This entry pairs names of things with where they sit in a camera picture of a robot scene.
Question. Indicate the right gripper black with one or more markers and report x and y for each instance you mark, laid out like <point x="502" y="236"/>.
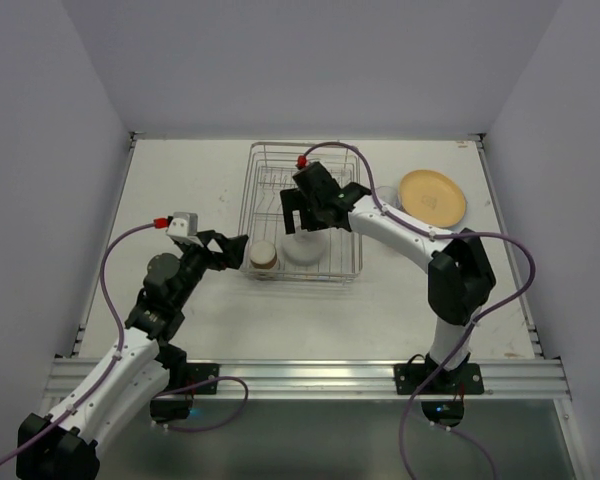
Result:
<point x="306" y="198"/>

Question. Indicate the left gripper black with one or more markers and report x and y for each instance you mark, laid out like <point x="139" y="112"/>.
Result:
<point x="208" y="247"/>

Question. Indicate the white and brown cup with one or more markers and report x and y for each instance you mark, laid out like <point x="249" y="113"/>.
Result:
<point x="263" y="255"/>

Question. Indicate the white bowl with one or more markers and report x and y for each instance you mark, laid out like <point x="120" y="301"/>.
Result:
<point x="304" y="248"/>

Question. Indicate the clear drinking glass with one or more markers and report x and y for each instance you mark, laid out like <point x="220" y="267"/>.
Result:
<point x="388" y="195"/>

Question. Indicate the yellow plate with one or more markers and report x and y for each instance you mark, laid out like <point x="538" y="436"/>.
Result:
<point x="432" y="198"/>

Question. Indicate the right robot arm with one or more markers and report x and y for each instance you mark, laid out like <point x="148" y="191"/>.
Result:
<point x="459" y="274"/>

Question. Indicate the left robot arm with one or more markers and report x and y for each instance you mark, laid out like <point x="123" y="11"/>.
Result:
<point x="141" y="365"/>

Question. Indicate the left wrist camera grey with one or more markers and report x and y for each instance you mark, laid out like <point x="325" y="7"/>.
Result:
<point x="182" y="225"/>

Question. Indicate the metal wire dish rack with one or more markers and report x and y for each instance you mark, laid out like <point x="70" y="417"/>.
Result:
<point x="269" y="170"/>

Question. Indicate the aluminium front rail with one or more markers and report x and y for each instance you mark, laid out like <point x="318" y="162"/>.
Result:
<point x="384" y="380"/>

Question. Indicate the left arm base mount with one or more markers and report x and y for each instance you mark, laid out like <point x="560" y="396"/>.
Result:
<point x="163" y="409"/>

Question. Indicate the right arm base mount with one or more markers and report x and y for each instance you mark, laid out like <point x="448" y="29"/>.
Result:
<point x="440" y="380"/>

